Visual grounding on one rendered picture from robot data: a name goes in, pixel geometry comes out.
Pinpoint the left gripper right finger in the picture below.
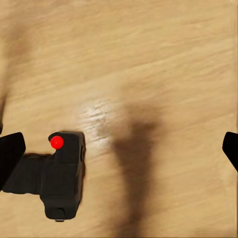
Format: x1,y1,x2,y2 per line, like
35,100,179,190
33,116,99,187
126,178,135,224
222,131,238,172

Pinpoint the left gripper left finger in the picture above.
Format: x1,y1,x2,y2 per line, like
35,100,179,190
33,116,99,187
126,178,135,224
0,132,26,192

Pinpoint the digital camera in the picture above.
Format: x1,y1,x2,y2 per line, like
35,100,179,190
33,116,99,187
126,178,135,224
2,130,84,222

